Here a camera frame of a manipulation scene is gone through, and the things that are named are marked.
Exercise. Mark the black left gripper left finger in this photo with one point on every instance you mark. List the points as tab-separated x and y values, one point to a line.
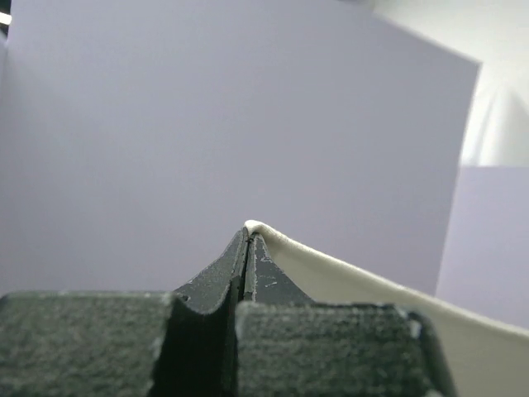
134	343

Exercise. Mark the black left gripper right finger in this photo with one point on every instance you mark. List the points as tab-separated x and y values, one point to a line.
288	344

